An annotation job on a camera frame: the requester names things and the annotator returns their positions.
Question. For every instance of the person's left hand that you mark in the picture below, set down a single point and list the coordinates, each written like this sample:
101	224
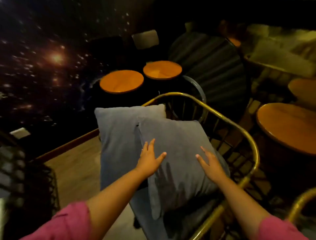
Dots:
148	163

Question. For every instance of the person's right hand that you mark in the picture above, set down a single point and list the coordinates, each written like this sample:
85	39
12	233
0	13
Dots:
213	168

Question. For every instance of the gold metal frame chair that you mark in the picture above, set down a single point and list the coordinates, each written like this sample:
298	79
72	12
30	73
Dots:
256	154
299	199

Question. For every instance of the person's right forearm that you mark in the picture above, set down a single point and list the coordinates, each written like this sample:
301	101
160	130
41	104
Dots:
237	197

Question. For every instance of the person's left forearm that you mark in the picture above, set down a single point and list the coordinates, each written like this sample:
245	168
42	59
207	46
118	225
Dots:
116	195

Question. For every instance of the large grey seat pad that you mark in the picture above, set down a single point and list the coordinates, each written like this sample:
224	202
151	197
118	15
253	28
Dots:
145	217

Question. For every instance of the wooden skirting board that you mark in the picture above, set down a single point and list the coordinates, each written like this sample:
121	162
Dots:
66	146

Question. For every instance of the round wooden table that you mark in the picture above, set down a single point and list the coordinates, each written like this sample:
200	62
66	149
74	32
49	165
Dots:
305	90
161	70
121	81
234	42
288	126

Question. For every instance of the dark striped upholstered sofa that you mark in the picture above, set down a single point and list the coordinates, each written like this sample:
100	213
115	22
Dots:
209	66

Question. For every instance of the grey curved metal rail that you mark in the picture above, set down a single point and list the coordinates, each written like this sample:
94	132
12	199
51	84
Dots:
199	83

